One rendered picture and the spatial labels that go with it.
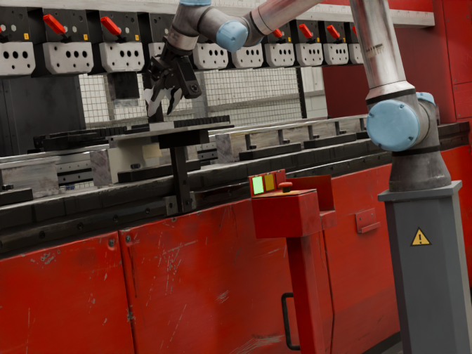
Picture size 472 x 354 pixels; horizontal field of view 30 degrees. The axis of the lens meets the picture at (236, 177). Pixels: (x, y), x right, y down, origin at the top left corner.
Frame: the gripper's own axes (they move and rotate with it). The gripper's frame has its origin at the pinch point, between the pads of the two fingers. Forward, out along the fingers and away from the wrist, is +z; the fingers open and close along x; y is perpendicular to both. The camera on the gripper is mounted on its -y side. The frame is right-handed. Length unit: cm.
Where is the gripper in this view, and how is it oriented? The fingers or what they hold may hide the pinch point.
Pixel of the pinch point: (161, 113)
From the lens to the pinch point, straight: 239.6
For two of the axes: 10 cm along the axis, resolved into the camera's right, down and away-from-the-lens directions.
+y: -6.1, -5.9, 5.3
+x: -7.1, 1.2, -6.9
